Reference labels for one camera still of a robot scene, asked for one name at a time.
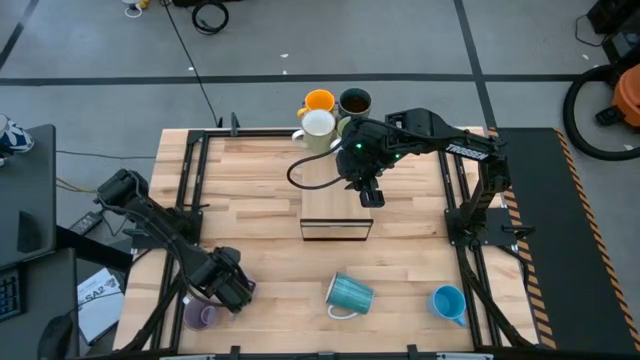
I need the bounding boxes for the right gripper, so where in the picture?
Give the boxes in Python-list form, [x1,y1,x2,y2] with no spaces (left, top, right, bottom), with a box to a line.
[334,117,402,192]

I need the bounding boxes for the teal striped mug white handle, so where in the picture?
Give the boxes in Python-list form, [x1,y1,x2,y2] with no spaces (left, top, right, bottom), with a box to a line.
[324,271,376,321]

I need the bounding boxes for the wooden shelf riser black frame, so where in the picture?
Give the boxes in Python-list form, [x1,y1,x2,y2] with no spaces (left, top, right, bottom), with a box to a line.
[299,134,375,242]

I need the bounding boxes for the white and yellow cord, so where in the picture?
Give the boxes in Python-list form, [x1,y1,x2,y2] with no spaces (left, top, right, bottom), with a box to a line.
[121,0,151,19]

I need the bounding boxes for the yellow floor cable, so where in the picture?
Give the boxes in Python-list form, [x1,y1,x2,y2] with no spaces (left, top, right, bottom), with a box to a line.
[55,175,99,195]

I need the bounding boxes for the black metal table frame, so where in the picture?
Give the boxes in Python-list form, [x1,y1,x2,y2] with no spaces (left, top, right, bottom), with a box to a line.
[119,127,539,360]

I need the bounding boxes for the black computer mouse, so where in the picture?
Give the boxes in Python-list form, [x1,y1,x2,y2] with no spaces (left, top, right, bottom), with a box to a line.
[37,313,75,360]

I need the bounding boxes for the orange mug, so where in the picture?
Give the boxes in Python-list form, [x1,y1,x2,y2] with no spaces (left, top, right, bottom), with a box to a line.
[297,88,337,120]

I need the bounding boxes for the black mat hazard stripes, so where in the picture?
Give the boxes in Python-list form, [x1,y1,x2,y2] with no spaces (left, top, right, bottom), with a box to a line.
[487,127,640,356]

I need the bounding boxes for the black desk stand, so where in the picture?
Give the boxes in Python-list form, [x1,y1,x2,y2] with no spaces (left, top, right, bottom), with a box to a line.
[17,209,44,254]

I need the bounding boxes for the black vacuum hose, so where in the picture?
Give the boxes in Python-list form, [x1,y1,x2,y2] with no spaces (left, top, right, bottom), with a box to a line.
[562,63,640,162]

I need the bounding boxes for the backlit keyboard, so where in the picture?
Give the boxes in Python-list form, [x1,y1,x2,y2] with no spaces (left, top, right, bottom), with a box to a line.
[0,267,26,321]

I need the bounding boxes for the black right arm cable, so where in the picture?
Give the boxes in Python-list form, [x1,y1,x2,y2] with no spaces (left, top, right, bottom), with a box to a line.
[286,148,347,192]

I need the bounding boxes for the light blue mug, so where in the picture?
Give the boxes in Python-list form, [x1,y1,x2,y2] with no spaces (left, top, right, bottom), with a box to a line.
[427,284,469,329]

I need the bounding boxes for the grey mug dark interior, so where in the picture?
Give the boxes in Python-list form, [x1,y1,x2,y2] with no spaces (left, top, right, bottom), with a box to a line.
[337,87,374,121]

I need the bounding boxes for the pale green mug white interior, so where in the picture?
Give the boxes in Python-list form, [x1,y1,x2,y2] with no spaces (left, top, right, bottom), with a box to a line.
[291,108,337,155]

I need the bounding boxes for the white paper booklet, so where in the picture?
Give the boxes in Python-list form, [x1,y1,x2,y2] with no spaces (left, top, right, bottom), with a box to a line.
[77,267,126,346]

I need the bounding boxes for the blue white patterned object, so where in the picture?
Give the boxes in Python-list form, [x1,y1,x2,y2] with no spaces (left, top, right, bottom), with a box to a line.
[0,113,35,167]

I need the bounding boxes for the black equipment case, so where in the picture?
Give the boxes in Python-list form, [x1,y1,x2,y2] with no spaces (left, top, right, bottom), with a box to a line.
[574,0,640,65]

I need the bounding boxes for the grey desk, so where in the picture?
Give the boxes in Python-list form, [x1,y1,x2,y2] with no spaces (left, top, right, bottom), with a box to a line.
[0,123,57,269]
[0,247,79,360]

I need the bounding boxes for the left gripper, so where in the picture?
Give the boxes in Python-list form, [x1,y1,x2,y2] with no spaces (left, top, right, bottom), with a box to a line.
[199,244,255,315]

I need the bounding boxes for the green mug white handle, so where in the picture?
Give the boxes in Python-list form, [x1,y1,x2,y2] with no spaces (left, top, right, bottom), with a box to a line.
[335,115,355,139]

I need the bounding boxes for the purple mug white handle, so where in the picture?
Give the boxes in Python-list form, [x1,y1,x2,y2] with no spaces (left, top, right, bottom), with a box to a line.
[181,295,220,332]

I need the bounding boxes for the orange vacuum cleaner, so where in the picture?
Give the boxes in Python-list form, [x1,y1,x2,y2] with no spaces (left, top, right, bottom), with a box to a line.
[594,63,640,129]

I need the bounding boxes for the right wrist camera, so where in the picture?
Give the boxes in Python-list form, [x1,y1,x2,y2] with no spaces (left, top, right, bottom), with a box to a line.
[358,186,387,209]

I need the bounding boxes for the black power adapter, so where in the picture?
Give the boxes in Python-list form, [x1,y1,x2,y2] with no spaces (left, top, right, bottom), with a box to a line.
[69,210,104,236]

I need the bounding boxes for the coiled black cable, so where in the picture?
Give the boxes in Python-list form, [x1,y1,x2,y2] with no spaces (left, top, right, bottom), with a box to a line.
[191,0,231,36]

